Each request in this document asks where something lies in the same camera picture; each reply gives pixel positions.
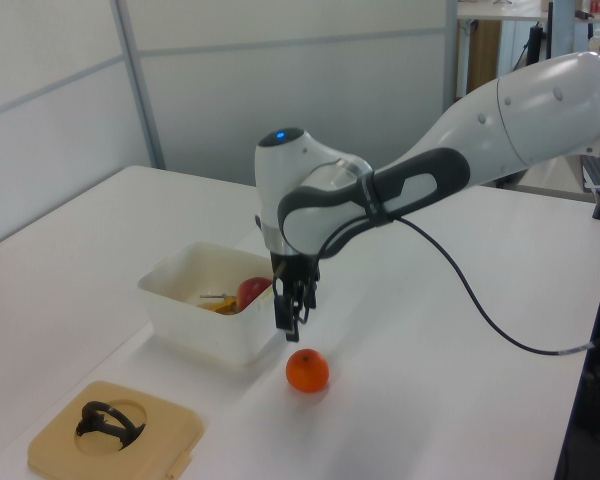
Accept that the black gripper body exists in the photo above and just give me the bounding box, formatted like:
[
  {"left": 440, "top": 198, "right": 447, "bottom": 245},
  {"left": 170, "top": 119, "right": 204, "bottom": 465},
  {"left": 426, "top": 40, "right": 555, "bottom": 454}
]
[{"left": 269, "top": 252, "right": 323, "bottom": 294}]

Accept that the red apple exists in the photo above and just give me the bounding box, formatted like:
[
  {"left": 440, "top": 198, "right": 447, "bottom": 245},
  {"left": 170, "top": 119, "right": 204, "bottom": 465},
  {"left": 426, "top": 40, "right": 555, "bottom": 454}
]
[{"left": 236, "top": 277, "right": 274, "bottom": 310}]

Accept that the orange tangerine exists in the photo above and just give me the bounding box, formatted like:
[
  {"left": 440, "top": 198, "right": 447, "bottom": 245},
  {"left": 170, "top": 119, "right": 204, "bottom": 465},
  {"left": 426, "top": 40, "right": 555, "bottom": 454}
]
[{"left": 285, "top": 348, "right": 330, "bottom": 394}]

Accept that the white plastic container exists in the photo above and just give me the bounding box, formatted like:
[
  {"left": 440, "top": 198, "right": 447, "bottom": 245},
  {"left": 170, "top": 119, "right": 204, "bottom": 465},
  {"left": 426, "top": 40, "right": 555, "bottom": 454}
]
[{"left": 137, "top": 241, "right": 289, "bottom": 370}]

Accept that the orange C-clamp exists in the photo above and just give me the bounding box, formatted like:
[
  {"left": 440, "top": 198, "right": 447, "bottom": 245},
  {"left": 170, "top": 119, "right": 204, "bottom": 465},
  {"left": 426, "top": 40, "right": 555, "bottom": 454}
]
[{"left": 197, "top": 292, "right": 240, "bottom": 316}]

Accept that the grey office partition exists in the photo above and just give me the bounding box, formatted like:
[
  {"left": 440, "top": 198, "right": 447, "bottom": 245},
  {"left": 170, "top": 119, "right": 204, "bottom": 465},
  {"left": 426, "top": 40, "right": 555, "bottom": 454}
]
[
  {"left": 114, "top": 0, "right": 461, "bottom": 187},
  {"left": 0, "top": 0, "right": 166, "bottom": 251}
]

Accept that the beige plastic lid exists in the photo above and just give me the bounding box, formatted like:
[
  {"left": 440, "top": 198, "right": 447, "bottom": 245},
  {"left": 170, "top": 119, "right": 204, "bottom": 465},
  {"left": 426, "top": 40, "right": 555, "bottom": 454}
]
[{"left": 27, "top": 380, "right": 205, "bottom": 480}]

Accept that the wooden office desk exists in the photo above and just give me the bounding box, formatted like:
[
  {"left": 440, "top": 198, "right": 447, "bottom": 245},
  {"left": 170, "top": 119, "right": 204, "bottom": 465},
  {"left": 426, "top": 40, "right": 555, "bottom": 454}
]
[{"left": 457, "top": 0, "right": 600, "bottom": 99}]

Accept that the black lid handle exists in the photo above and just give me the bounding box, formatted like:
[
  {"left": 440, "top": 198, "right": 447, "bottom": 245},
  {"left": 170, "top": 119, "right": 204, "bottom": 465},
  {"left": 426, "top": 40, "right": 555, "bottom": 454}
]
[{"left": 75, "top": 400, "right": 147, "bottom": 451}]

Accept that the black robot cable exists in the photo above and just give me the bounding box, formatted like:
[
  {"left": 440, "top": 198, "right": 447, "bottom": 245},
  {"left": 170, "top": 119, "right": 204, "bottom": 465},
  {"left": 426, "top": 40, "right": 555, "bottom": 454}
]
[{"left": 315, "top": 212, "right": 600, "bottom": 357}]

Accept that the black frame post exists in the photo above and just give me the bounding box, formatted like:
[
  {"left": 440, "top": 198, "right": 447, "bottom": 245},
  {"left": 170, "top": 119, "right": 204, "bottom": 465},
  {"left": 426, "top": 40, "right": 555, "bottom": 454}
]
[{"left": 553, "top": 214, "right": 600, "bottom": 480}]

